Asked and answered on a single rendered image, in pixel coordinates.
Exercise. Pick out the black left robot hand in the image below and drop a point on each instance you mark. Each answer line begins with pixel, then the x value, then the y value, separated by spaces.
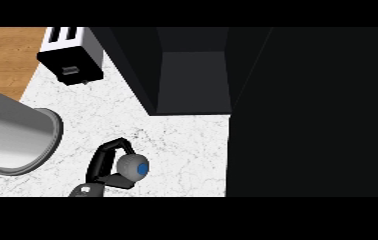
pixel 100 164

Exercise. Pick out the grey bottle with blue cap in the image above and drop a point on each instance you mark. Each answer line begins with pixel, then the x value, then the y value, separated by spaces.
pixel 131 166

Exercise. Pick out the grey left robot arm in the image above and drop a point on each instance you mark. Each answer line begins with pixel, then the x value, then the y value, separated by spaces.
pixel 86 190

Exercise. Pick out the dark grey open cabinet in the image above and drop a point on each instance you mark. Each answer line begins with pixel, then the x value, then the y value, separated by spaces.
pixel 193 80

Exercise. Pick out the grey metal pot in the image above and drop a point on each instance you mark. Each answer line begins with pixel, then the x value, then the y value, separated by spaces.
pixel 24 140

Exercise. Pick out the white and black toaster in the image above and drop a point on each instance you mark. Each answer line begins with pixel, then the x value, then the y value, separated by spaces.
pixel 69 55

